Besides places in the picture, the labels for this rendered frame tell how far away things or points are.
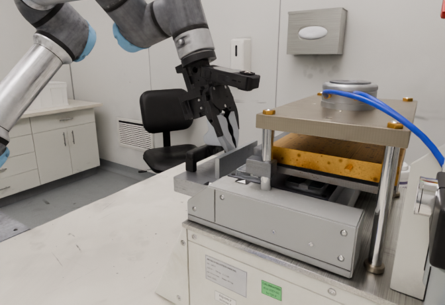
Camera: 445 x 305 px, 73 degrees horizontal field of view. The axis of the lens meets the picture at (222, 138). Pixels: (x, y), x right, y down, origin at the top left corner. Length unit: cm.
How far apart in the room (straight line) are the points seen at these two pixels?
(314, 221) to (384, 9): 167
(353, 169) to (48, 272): 63
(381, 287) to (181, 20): 52
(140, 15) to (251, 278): 51
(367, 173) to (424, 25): 157
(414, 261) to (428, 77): 160
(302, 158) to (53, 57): 75
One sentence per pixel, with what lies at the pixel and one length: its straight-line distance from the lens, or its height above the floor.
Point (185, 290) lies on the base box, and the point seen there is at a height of 80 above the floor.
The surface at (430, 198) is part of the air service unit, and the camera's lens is 30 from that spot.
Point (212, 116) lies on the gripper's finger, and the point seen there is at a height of 108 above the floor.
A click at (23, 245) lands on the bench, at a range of 90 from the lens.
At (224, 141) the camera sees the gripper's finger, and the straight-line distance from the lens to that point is 58.
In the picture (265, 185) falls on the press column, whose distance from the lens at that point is 44.
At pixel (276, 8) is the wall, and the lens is 214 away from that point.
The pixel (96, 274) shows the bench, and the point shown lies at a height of 75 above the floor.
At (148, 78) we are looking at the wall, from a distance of 283.
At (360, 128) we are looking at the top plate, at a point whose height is 111.
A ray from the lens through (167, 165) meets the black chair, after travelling 208.
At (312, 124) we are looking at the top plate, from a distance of 39.
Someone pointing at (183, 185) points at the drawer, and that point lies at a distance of 56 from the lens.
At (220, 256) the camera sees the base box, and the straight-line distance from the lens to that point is 49.
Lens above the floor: 118
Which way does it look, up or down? 15 degrees down
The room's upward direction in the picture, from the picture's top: straight up
